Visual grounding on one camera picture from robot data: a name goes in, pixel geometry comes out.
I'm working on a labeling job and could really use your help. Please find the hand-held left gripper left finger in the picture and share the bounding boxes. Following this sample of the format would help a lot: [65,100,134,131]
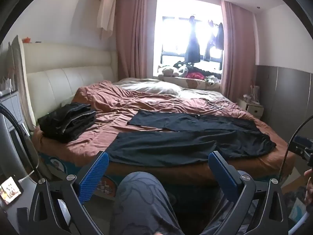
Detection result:
[26,150,109,235]

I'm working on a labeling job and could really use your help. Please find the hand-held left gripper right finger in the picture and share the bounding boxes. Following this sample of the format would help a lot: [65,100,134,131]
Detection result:
[208,151,294,235]

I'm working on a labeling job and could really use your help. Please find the black pants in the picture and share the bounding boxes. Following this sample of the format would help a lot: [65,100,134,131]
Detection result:
[106,110,277,167]

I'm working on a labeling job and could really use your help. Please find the person's right hand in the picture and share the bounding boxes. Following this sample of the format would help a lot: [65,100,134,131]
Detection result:
[304,169,313,211]

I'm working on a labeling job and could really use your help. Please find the cartoon printed bed sheet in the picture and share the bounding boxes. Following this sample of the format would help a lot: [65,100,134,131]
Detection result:
[39,152,118,197]

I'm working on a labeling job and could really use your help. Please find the grey wardrobe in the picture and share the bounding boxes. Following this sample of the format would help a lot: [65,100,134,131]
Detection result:
[254,65,313,152]

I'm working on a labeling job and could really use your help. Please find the person's leg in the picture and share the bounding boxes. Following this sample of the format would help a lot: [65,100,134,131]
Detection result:
[111,171,186,235]

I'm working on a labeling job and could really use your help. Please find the folded black clothes pile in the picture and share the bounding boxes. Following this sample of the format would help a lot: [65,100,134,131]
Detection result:
[37,103,96,144]

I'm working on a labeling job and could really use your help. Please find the bed with reddish-brown cover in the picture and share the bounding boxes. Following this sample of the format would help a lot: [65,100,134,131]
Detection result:
[33,80,296,184]

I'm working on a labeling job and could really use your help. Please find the white nightstand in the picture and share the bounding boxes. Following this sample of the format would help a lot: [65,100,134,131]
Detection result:
[237,97,264,120]

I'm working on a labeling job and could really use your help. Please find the smartphone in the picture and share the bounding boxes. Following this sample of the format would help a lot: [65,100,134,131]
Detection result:
[0,176,24,204]

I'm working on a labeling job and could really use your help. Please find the patterned window seat cushion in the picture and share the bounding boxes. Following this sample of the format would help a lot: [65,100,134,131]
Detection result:
[156,75,222,90]

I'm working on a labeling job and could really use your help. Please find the red cloth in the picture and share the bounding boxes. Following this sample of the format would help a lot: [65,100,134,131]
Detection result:
[187,71,206,80]

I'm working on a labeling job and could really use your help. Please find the cream padded headboard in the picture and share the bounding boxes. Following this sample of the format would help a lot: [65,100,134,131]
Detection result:
[18,40,119,130]

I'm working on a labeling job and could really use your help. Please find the white beige duvet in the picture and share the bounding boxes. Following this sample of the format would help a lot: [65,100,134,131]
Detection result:
[115,78,222,98]

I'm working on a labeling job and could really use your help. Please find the plush toy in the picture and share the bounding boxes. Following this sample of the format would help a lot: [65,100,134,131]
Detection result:
[158,65,189,79]

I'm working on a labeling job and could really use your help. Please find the short dark hanging garment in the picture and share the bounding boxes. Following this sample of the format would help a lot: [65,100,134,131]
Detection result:
[204,22,224,61]

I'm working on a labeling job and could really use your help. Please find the window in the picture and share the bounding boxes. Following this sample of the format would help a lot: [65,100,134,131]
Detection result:
[155,0,224,77]

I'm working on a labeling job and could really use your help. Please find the cream hanging cloth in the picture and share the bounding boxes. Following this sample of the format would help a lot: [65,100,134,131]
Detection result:
[96,0,116,40]

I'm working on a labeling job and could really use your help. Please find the thin black cable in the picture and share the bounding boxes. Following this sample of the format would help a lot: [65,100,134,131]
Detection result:
[277,119,313,184]

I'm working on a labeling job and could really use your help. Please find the thick black cable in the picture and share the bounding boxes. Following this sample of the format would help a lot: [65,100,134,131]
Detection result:
[0,102,41,180]

